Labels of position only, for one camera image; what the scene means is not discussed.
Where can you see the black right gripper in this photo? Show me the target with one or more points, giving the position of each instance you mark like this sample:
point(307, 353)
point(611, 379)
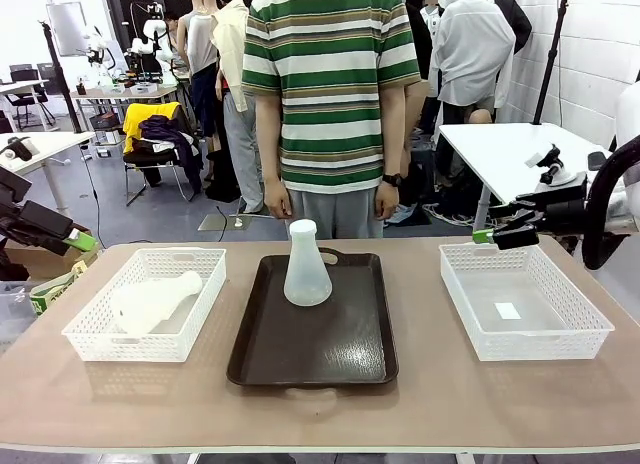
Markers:
point(565, 211)

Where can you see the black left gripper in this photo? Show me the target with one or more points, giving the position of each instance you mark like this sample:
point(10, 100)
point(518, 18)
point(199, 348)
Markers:
point(12, 184)

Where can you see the white plastic conical flask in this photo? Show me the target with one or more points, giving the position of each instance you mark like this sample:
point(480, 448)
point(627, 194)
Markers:
point(150, 304)
point(306, 279)

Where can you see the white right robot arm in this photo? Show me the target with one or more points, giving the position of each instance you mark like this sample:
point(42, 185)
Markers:
point(630, 114)

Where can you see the person's left forearm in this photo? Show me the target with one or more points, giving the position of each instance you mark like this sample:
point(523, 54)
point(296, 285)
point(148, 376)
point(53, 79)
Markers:
point(394, 149)

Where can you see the person's right forearm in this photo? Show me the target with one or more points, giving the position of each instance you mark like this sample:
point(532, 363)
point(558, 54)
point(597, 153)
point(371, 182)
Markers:
point(272, 154)

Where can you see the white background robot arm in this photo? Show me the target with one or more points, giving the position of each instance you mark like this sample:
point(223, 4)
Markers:
point(152, 31)

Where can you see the person's left hand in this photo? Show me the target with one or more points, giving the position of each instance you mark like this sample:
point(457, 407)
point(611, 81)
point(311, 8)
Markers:
point(387, 201)

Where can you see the person's right hand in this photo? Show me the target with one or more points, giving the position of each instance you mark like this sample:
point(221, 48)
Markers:
point(277, 199)

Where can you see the brown cardboard box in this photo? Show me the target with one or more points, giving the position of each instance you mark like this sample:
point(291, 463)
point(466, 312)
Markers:
point(45, 264)

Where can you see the green and white carton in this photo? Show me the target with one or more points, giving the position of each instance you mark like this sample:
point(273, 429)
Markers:
point(50, 294)

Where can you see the white perforated plastic basket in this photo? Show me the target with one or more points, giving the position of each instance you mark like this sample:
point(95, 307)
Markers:
point(100, 353)
point(525, 289)

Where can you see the white table with grey leg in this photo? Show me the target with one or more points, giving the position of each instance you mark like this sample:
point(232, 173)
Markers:
point(500, 154)

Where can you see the white and black headset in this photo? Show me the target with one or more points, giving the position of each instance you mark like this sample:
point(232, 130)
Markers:
point(20, 148)

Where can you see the white desk with white legs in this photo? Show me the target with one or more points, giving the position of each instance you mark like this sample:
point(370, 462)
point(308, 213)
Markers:
point(50, 144)

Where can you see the white rectangular sticker label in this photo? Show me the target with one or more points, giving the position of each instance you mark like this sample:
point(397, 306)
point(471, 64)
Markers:
point(507, 310)

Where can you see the clear plastic storage bin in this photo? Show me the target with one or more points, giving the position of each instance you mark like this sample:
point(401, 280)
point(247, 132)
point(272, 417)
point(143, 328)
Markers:
point(12, 314)

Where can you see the black computer mouse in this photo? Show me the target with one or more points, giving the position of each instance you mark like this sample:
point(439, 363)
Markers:
point(597, 160)

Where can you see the black metal chair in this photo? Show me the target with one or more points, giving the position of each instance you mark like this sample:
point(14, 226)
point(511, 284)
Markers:
point(150, 160)

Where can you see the black wristwatch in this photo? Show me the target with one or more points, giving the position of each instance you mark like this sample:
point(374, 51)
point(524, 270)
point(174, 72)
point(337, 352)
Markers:
point(392, 179)

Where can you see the black office chair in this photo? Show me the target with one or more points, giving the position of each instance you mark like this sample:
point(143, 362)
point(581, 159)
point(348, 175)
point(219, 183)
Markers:
point(30, 91)

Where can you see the yellow garment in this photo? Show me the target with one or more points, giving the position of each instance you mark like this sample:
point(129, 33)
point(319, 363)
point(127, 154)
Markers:
point(134, 121)

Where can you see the black tripod stand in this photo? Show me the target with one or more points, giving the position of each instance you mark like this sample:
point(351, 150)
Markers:
point(62, 84)
point(550, 64)

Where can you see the white background work table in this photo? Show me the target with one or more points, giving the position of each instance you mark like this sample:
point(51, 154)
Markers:
point(125, 91)

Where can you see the dark purple garment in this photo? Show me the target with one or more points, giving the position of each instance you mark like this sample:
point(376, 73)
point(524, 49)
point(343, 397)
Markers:
point(187, 149)

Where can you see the grey floor plate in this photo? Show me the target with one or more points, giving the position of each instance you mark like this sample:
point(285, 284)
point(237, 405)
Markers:
point(215, 223)

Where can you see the mannequin in white shirt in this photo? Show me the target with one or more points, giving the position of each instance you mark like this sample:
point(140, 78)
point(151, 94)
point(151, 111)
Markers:
point(472, 44)

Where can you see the grey rectangular panel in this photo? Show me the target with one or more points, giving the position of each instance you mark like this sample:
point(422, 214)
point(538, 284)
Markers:
point(66, 29)

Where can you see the black hanging garment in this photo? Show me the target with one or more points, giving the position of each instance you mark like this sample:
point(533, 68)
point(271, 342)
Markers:
point(517, 19)

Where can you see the background person in white top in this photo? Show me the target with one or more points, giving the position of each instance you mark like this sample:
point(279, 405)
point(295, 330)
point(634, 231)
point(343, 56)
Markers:
point(431, 29)

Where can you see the dark brown plastic tray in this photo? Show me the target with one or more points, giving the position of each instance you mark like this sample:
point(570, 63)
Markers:
point(320, 344)

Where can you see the person in striped T-shirt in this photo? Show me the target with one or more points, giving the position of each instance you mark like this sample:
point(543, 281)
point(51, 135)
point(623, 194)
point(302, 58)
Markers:
point(325, 84)

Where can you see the mannequin in tank top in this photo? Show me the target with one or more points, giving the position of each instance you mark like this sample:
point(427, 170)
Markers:
point(200, 49)

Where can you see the mannequin in cream jacket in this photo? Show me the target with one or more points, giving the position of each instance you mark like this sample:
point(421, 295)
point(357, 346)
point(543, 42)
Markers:
point(230, 39)

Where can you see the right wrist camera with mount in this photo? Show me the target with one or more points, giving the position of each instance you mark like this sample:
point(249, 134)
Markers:
point(555, 176)

